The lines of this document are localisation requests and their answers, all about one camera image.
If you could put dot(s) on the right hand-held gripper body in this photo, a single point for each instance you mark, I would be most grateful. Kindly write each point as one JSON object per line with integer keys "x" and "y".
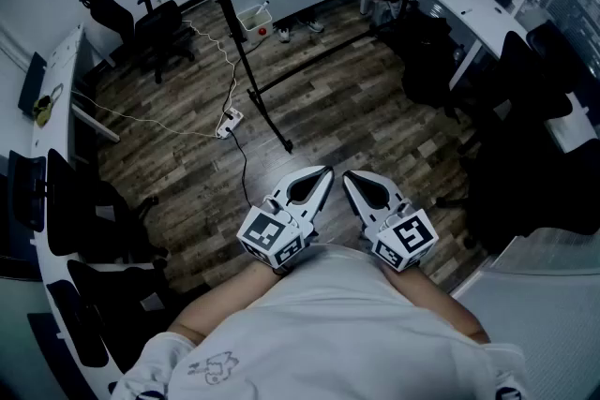
{"x": 410, "y": 239}

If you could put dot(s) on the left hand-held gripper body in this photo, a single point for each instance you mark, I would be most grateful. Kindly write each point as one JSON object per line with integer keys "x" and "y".
{"x": 262, "y": 234}

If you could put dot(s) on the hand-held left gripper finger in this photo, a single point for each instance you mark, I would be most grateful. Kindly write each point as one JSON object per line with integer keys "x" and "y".
{"x": 283, "y": 188}
{"x": 321, "y": 203}

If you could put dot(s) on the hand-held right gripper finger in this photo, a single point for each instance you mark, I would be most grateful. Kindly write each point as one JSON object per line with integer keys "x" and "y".
{"x": 358, "y": 203}
{"x": 391, "y": 194}

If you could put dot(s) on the white marker tray basket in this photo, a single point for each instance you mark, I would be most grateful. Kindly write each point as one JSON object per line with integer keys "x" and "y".
{"x": 250, "y": 36}

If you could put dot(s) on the white plastic tube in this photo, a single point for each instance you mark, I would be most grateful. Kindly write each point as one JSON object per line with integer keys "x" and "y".
{"x": 263, "y": 6}

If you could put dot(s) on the person's right forearm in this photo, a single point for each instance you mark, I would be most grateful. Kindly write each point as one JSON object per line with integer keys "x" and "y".
{"x": 436, "y": 300}

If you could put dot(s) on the person's left forearm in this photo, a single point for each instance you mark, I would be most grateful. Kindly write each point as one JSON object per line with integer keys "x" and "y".
{"x": 225, "y": 300}

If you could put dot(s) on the white power strip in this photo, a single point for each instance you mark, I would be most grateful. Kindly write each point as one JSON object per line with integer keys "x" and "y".
{"x": 229, "y": 122}

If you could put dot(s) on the person's white t-shirt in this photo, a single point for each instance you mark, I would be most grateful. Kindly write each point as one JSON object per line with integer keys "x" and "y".
{"x": 328, "y": 332}

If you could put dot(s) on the black backpack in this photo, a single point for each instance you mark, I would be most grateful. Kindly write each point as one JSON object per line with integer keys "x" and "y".
{"x": 424, "y": 61}

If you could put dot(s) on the white bag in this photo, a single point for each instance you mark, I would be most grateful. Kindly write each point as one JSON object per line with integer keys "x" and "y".
{"x": 386, "y": 11}

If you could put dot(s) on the black office chair with headrest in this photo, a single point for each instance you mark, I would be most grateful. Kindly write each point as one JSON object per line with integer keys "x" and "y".
{"x": 157, "y": 28}

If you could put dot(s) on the yellow-green bag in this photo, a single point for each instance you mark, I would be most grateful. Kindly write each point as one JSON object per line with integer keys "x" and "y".
{"x": 43, "y": 110}

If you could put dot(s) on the long white curved desk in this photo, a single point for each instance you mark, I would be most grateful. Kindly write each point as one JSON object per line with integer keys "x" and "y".
{"x": 56, "y": 75}

